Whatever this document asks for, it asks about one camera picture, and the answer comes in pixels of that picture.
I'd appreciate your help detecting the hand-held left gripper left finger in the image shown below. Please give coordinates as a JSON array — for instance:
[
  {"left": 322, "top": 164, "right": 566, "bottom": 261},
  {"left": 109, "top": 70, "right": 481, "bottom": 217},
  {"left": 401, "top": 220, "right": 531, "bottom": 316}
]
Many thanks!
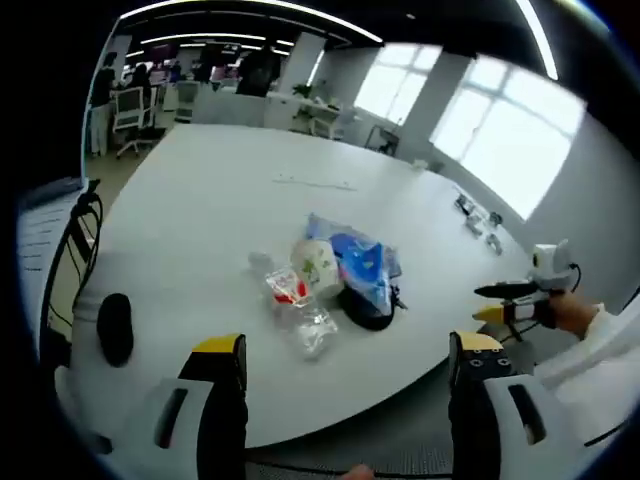
[{"left": 127, "top": 333, "right": 250, "bottom": 480}]

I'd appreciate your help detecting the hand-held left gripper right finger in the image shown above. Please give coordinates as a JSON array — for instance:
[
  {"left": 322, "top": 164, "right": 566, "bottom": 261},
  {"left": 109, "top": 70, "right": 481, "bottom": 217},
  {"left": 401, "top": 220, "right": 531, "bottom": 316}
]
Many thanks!
[{"left": 448, "top": 329, "right": 589, "bottom": 480}]

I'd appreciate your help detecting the clear plastic bottle red label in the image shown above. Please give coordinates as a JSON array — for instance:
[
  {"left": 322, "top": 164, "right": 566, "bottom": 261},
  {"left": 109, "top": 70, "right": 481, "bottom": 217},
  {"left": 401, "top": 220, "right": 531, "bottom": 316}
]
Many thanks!
[{"left": 263, "top": 267, "right": 339, "bottom": 362}]

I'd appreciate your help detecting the pale wet wipes pack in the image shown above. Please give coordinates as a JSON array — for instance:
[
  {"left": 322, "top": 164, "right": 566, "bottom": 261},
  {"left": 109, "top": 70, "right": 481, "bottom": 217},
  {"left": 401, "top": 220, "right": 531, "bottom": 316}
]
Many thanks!
[{"left": 304, "top": 212, "right": 403, "bottom": 277}]

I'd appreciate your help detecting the group of small grey gadgets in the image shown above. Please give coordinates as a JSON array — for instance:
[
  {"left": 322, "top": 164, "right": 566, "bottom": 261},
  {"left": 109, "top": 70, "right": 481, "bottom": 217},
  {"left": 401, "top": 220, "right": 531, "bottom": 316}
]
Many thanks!
[{"left": 453, "top": 192, "right": 505, "bottom": 256}]

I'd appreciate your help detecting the person's right hand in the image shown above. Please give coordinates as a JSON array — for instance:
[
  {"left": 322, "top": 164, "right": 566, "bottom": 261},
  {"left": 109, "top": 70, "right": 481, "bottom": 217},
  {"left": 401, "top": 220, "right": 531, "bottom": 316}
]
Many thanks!
[{"left": 547, "top": 292, "right": 600, "bottom": 342}]

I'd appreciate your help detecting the large window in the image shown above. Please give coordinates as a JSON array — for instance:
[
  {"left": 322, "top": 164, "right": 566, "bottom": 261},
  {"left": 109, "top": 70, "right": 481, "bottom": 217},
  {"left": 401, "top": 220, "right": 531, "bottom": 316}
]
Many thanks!
[
  {"left": 353, "top": 44, "right": 442, "bottom": 125},
  {"left": 431, "top": 58, "right": 587, "bottom": 222}
]

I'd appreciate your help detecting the white table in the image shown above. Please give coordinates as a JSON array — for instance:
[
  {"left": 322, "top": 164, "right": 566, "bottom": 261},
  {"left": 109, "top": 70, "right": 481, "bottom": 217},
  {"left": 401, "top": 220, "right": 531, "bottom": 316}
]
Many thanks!
[{"left": 72, "top": 122, "right": 539, "bottom": 449}]

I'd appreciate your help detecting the ceiling light strip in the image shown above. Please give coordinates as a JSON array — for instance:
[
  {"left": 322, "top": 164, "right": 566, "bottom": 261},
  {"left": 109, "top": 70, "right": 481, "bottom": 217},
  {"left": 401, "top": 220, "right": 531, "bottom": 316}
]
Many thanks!
[{"left": 514, "top": 0, "right": 560, "bottom": 81}]

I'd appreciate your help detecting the white office chair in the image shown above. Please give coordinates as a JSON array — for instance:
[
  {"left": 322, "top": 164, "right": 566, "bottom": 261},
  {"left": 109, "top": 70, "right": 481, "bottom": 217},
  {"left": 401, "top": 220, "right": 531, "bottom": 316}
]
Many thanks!
[{"left": 111, "top": 86, "right": 157, "bottom": 160}]

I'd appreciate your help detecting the black frame chair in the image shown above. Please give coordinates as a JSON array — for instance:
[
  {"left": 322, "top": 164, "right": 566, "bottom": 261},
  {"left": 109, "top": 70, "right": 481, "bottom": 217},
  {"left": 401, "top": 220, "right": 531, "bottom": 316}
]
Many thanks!
[{"left": 39, "top": 178, "right": 139, "bottom": 374}]

